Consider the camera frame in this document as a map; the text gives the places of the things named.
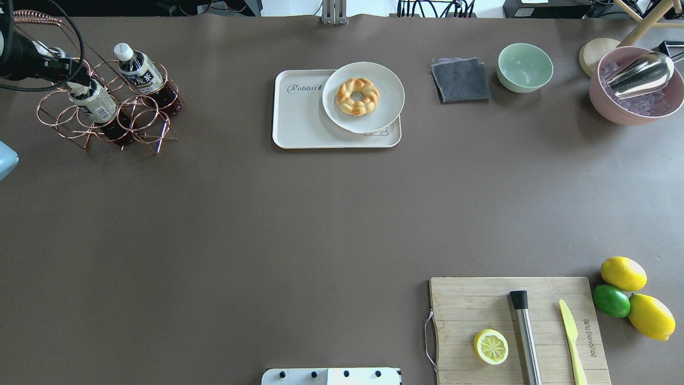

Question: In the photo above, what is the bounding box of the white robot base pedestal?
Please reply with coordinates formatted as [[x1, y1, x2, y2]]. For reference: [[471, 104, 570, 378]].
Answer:
[[261, 366, 402, 384]]

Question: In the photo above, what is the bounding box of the yellow lemon lower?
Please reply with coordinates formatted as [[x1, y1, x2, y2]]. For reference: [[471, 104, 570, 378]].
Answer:
[[628, 294, 676, 341]]

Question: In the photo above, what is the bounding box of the yellow plastic knife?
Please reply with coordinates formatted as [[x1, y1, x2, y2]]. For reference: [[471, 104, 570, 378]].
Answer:
[[558, 299, 588, 385]]

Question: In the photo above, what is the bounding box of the green lime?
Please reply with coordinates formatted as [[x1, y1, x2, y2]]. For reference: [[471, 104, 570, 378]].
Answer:
[[592, 283, 631, 318]]

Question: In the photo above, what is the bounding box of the pink ice bowl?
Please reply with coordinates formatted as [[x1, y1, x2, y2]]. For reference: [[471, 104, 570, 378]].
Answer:
[[589, 47, 683, 125]]

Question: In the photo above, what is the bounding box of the tea bottle front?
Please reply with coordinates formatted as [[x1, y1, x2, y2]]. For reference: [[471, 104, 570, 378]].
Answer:
[[113, 42, 182, 117]]

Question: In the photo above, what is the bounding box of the wooden cutting board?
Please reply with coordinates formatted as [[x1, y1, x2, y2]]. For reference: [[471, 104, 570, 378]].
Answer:
[[429, 277, 611, 384]]

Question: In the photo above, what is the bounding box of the braided ring pastry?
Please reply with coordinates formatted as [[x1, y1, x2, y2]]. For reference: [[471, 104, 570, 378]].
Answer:
[[335, 78, 379, 117]]

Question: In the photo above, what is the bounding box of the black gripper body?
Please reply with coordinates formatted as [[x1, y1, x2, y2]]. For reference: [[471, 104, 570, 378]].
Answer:
[[1, 16, 91, 86]]

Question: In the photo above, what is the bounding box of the metal ice scoop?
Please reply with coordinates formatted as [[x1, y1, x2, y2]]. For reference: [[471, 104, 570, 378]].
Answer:
[[607, 52, 675, 99]]

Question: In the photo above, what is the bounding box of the grey folded cloth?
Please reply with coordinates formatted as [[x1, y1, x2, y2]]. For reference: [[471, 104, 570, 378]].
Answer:
[[430, 58, 491, 103]]

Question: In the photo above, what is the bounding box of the steel cylindrical muddler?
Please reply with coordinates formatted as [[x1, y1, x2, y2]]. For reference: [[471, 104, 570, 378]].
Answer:
[[510, 290, 543, 384]]

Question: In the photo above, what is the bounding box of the yellow lemon upper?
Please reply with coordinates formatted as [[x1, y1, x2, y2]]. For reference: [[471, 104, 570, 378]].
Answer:
[[600, 256, 648, 292]]

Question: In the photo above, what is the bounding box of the white serving tray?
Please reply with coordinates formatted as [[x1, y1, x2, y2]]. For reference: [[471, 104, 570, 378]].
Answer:
[[272, 69, 402, 149]]

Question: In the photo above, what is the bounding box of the mint green bowl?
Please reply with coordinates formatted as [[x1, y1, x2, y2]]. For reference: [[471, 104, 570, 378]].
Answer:
[[496, 42, 554, 94]]

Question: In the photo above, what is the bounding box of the round wooden coaster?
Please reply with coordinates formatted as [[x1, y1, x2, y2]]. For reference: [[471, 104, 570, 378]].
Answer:
[[578, 37, 620, 76]]

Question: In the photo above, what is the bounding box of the half lemon slice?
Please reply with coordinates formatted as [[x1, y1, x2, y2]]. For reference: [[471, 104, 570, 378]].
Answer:
[[473, 328, 510, 365]]

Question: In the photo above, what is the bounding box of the copper wire bottle rack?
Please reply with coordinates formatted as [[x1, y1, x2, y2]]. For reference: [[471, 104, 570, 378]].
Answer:
[[13, 11, 188, 155]]

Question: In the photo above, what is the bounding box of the yellow lemon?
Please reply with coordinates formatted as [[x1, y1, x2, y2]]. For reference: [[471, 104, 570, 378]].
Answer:
[[600, 256, 648, 292], [628, 294, 676, 341]]

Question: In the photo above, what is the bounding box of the white round plate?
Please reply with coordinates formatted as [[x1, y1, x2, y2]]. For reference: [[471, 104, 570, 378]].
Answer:
[[322, 63, 404, 134]]

